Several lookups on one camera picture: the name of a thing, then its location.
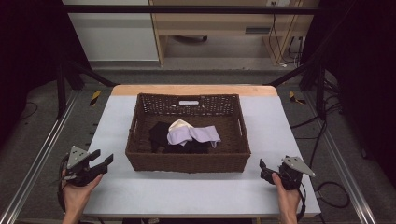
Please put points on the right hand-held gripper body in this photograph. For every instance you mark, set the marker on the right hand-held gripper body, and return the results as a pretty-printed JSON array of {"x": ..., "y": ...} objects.
[{"x": 291, "y": 174}]

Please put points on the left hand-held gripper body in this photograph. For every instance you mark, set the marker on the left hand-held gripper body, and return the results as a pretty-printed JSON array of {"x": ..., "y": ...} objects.
[{"x": 77, "y": 165}]

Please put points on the person's right hand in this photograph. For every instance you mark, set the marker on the person's right hand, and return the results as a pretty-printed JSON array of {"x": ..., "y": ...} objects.
[{"x": 288, "y": 197}]

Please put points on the person's left hand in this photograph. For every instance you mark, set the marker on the person's left hand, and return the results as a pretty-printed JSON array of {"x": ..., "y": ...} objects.
[{"x": 76, "y": 194}]

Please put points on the yellow black floor tape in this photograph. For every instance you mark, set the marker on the yellow black floor tape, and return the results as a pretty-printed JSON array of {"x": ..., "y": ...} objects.
[
  {"x": 294, "y": 97},
  {"x": 95, "y": 97}
]

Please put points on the black cloth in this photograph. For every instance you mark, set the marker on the black cloth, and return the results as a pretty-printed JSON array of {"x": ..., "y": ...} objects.
[{"x": 159, "y": 133}]

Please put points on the lavender cloth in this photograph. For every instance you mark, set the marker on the lavender cloth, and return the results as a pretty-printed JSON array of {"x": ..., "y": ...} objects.
[{"x": 202, "y": 134}]

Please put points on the black metal stand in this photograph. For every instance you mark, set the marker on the black metal stand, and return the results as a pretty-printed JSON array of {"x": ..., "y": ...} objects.
[
  {"x": 62, "y": 90},
  {"x": 320, "y": 90}
]

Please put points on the brown woven basket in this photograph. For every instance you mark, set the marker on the brown woven basket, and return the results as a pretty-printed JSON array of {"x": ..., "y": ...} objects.
[{"x": 186, "y": 161}]

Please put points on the cream cloth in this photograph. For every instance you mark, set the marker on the cream cloth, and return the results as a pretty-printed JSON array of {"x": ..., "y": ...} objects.
[{"x": 179, "y": 124}]

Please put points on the pale grey table mat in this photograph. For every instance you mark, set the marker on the pale grey table mat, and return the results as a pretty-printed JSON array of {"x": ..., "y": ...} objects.
[{"x": 186, "y": 193}]

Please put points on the black curtain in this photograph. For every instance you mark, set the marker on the black curtain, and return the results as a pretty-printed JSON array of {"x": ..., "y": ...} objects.
[
  {"x": 28, "y": 56},
  {"x": 367, "y": 77}
]

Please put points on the white cabinet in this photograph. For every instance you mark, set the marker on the white cabinet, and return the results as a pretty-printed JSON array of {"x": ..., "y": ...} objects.
[{"x": 118, "y": 37}]

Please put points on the light wooden desk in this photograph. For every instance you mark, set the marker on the light wooden desk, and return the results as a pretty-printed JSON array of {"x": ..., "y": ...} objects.
[{"x": 218, "y": 21}]

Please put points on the aluminium floor rail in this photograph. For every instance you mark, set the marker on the aluminium floor rail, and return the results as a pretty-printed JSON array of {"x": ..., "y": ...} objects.
[
  {"x": 37, "y": 158},
  {"x": 342, "y": 174}
]

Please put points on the black horizontal frame bar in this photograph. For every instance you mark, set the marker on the black horizontal frame bar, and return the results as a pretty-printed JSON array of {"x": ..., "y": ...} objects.
[{"x": 186, "y": 9}]

